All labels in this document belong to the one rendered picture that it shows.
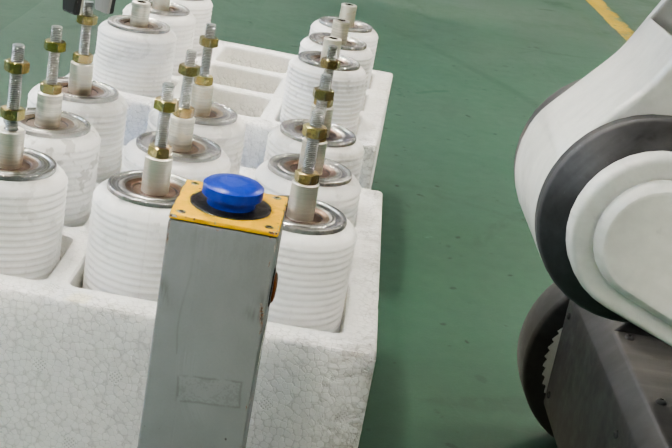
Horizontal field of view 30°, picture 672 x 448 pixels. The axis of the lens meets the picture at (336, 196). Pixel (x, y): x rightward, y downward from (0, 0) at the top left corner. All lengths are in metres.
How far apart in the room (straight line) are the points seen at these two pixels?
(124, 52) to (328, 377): 0.66
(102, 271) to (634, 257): 0.42
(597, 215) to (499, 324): 0.72
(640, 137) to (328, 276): 0.29
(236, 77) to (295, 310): 0.78
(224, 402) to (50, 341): 0.20
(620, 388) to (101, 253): 0.42
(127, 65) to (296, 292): 0.61
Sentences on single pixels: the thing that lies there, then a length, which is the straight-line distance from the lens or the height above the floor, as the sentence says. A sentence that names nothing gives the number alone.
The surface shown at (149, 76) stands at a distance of 1.53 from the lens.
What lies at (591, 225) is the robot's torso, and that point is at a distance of 0.81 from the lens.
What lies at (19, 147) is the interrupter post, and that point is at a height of 0.27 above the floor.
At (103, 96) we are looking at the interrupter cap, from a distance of 1.23.
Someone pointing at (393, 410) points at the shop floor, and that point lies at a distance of 1.27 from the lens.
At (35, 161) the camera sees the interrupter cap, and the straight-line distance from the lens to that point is 1.04.
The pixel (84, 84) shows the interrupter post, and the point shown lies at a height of 0.26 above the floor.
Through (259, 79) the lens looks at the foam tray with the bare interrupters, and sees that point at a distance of 1.72.
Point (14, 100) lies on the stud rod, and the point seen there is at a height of 0.31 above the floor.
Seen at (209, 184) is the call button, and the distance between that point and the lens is 0.81.
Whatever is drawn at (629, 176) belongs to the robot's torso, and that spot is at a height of 0.39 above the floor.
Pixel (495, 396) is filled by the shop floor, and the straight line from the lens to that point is 1.35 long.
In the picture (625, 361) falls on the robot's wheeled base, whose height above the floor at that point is 0.19.
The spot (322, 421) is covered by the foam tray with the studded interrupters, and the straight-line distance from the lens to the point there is 0.99.
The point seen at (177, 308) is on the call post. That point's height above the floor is 0.25.
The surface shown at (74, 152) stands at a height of 0.24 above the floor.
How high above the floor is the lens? 0.60
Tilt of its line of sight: 19 degrees down
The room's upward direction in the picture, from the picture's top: 10 degrees clockwise
